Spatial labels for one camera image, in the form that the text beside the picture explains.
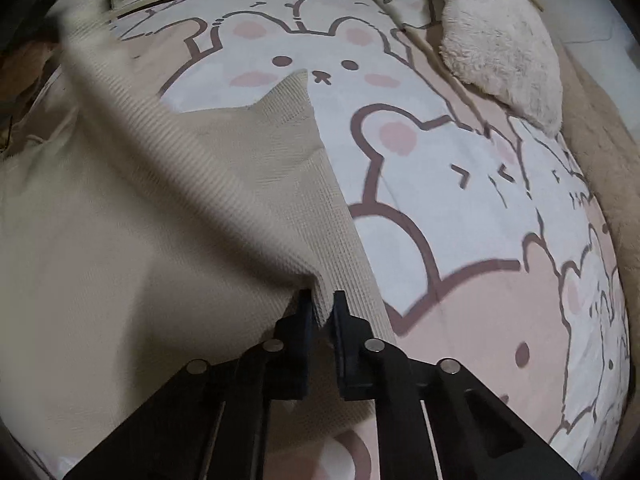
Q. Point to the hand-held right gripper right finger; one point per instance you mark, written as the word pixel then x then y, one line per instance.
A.
pixel 352 360

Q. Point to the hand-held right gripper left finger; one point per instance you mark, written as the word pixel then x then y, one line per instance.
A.
pixel 297 340

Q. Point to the beige knit shirt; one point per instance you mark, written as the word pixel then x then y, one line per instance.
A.
pixel 125 235

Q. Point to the bear print bedsheet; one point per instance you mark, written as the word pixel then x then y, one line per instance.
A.
pixel 450 160

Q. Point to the beige quilted blanket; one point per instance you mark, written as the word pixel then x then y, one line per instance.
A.
pixel 610 160

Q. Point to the fluffy cream pillow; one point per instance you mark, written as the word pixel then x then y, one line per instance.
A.
pixel 500 45

